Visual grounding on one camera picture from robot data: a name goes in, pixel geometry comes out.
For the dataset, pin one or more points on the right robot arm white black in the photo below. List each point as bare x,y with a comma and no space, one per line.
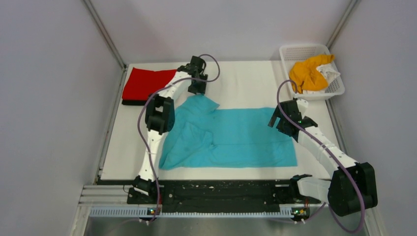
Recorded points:
352,187

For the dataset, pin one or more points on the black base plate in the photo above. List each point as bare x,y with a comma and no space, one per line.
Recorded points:
220,196

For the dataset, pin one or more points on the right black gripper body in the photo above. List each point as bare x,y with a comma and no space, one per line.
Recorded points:
281,126

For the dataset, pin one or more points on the orange t shirt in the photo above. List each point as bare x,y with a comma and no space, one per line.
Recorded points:
305,75

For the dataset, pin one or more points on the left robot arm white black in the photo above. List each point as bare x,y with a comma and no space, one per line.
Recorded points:
158,114

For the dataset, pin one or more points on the white cable duct strip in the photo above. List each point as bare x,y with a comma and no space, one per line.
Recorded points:
147,212

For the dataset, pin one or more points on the folded red t shirt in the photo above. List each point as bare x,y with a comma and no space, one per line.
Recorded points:
141,83

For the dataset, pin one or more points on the white t shirt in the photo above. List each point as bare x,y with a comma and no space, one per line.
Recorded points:
328,72

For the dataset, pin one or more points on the folded black t shirt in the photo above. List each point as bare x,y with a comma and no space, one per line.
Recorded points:
134,102

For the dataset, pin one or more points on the teal t shirt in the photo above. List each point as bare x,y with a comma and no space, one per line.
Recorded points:
205,136

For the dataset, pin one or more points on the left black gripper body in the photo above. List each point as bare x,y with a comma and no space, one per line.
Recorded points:
201,76

